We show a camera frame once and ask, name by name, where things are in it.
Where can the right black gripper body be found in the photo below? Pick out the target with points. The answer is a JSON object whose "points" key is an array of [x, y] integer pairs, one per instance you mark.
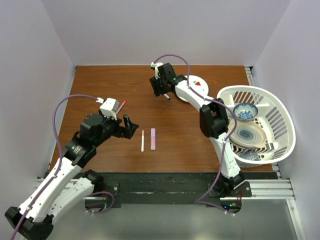
{"points": [[159, 86]]}

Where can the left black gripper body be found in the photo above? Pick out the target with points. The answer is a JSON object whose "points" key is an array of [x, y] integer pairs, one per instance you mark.
{"points": [[111, 127]]}

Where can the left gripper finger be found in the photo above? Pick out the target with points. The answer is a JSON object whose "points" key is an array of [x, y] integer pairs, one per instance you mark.
{"points": [[129, 130], [127, 122]]}

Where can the white pen peach tip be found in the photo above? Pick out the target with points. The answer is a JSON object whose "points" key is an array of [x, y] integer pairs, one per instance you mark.
{"points": [[142, 141]]}

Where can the pink highlighter pen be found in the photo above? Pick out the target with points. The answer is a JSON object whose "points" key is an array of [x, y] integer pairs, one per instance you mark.
{"points": [[152, 139]]}

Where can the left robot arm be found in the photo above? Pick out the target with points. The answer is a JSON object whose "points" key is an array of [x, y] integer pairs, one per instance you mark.
{"points": [[35, 218]]}

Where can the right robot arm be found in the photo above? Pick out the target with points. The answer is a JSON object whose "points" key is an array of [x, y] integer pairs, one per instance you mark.
{"points": [[213, 122]]}

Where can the pink pen red tip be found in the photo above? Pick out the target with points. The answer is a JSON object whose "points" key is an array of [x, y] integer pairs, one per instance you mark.
{"points": [[121, 106]]}

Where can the white strawberry pattern plate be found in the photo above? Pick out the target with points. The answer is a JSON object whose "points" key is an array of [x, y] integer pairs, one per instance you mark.
{"points": [[200, 86]]}

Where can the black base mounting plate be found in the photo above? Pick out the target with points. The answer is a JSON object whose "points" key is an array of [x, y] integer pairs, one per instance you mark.
{"points": [[166, 188]]}

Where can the blue white bowl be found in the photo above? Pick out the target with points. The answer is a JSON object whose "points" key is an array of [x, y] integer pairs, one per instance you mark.
{"points": [[245, 111]]}

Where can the beige plate in rack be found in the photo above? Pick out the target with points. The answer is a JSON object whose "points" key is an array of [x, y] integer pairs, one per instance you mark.
{"points": [[249, 135]]}

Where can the white plastic dish rack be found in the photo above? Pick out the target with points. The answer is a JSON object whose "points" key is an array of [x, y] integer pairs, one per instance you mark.
{"points": [[272, 117]]}

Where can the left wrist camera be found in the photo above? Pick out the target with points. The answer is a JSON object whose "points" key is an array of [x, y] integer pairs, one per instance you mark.
{"points": [[109, 108]]}

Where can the aluminium frame rail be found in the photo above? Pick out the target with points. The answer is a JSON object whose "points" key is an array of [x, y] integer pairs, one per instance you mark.
{"points": [[248, 71]]}

